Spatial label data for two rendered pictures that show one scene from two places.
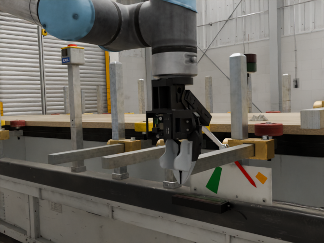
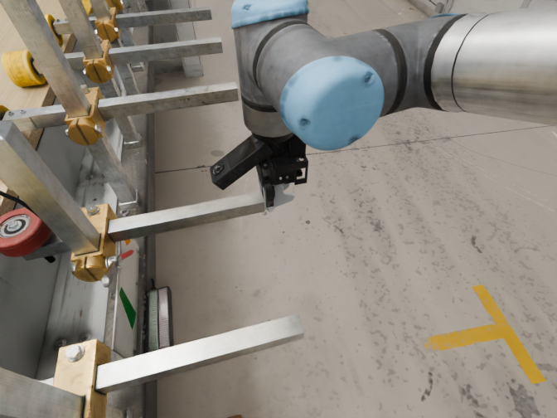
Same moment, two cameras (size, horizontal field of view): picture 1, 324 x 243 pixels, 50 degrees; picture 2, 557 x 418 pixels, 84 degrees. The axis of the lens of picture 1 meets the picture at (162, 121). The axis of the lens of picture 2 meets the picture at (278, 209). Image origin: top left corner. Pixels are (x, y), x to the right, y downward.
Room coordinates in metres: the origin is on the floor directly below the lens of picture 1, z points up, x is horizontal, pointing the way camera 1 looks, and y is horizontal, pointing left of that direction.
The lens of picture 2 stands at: (1.03, 0.21, 1.31)
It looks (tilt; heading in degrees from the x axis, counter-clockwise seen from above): 50 degrees down; 215
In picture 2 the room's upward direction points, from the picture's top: straight up
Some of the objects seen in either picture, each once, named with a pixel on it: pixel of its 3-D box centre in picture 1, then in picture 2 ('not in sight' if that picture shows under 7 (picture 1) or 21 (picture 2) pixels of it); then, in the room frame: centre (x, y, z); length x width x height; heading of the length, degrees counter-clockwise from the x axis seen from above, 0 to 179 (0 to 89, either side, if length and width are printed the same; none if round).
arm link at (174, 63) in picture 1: (176, 67); (272, 109); (0.69, -0.03, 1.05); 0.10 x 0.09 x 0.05; 49
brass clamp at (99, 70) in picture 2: not in sight; (99, 61); (0.64, -0.61, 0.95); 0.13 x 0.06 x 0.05; 49
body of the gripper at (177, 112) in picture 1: (173, 109); (278, 151); (0.69, -0.02, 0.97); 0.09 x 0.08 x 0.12; 139
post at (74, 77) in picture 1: (75, 118); not in sight; (1.47, 0.36, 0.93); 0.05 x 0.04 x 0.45; 49
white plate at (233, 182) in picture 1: (227, 181); (128, 288); (0.98, -0.18, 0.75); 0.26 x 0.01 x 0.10; 49
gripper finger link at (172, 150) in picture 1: (169, 161); (279, 199); (0.70, -0.01, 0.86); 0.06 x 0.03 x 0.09; 139
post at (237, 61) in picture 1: (239, 140); (89, 245); (0.98, -0.22, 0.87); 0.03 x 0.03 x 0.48; 49
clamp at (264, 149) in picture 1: (248, 147); (94, 242); (0.96, -0.24, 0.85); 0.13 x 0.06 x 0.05; 49
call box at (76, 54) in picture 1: (73, 56); not in sight; (1.47, 0.36, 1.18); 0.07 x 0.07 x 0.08; 49
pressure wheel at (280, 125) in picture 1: (268, 141); (33, 243); (1.03, -0.31, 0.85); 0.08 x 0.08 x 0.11
